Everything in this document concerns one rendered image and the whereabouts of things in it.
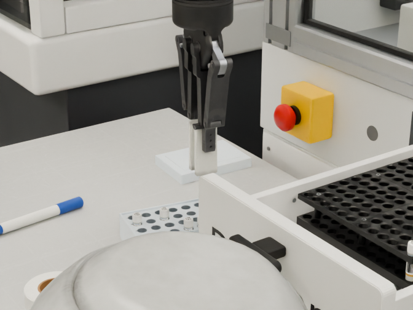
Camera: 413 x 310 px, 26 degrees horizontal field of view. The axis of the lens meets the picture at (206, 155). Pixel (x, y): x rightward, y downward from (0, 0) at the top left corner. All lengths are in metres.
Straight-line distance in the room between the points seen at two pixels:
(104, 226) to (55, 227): 0.07
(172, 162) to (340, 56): 0.31
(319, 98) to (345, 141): 0.07
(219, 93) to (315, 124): 0.25
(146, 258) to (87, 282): 0.03
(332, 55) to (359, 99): 0.08
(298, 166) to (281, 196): 0.37
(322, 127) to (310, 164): 0.10
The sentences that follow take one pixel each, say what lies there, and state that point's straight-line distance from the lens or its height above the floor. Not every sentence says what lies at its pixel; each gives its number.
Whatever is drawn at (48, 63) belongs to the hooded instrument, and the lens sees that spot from 1.61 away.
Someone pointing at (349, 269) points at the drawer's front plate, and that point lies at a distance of 0.83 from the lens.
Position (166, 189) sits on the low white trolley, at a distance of 1.35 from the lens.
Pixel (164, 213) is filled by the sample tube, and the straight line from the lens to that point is 1.18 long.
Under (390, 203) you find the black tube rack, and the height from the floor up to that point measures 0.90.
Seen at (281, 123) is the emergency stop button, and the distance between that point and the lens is 1.30.
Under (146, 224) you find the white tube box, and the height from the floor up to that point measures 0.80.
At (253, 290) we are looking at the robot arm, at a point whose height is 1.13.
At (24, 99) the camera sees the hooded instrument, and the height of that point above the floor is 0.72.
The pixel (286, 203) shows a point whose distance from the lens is 1.05.
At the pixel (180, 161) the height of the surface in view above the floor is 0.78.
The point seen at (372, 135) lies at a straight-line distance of 1.27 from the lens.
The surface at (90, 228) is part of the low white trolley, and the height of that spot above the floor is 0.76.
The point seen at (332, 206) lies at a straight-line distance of 1.00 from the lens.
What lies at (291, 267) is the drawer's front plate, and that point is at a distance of 0.90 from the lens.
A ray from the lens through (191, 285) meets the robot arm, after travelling 0.41.
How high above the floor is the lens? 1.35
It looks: 24 degrees down
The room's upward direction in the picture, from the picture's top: straight up
